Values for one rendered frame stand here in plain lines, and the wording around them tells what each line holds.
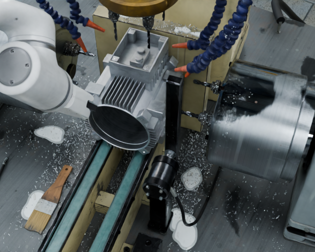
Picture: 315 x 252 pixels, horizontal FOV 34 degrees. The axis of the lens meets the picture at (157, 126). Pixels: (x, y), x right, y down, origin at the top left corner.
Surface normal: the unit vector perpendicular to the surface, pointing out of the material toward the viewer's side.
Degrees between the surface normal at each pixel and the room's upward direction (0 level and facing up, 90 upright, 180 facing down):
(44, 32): 52
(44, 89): 100
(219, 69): 90
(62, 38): 90
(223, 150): 81
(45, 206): 0
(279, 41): 0
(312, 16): 0
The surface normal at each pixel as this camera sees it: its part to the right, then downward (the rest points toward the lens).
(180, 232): 0.00, -0.61
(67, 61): 0.94, 0.26
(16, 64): -0.17, -0.14
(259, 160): -0.33, 0.64
